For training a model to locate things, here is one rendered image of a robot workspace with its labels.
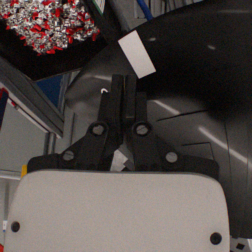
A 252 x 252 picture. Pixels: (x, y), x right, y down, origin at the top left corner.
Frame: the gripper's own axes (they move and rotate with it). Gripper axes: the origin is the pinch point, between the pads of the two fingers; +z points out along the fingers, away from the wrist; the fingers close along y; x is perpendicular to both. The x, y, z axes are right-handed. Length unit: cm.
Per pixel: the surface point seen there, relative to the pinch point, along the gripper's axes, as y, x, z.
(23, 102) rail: -26.7, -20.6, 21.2
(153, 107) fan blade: 2.0, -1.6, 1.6
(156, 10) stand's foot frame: 11, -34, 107
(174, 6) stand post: 18, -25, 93
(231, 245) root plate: 13.4, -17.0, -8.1
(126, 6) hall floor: -7, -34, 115
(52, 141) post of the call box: -27, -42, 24
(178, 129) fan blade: 3.9, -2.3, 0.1
